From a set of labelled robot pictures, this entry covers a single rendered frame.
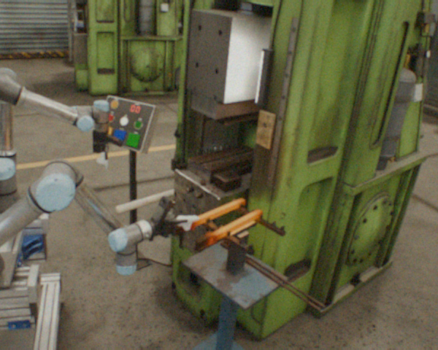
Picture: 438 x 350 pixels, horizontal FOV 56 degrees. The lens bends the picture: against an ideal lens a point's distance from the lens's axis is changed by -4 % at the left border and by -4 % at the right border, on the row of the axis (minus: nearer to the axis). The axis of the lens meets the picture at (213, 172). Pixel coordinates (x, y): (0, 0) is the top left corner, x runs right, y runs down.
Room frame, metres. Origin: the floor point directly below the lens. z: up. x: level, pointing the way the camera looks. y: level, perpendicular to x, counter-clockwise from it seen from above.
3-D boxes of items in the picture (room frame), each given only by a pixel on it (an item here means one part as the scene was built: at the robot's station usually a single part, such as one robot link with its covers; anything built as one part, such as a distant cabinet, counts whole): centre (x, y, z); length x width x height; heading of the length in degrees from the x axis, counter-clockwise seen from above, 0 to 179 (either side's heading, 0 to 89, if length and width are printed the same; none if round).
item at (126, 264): (1.28, 0.30, 0.93); 0.11 x 0.08 x 0.11; 16
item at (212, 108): (2.19, -0.07, 1.32); 0.42 x 0.20 x 0.10; 132
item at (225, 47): (2.16, -0.10, 1.56); 0.42 x 0.39 x 0.40; 132
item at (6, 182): (1.72, 1.01, 0.98); 0.13 x 0.12 x 0.14; 24
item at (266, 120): (1.91, -0.23, 1.27); 0.09 x 0.02 x 0.17; 42
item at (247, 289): (1.54, -0.14, 0.70); 0.40 x 0.30 x 0.02; 47
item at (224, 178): (1.96, -0.08, 0.95); 0.12 x 0.08 x 0.06; 132
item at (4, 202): (1.72, 1.01, 0.87); 0.15 x 0.15 x 0.10
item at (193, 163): (2.19, -0.07, 0.96); 0.42 x 0.20 x 0.09; 132
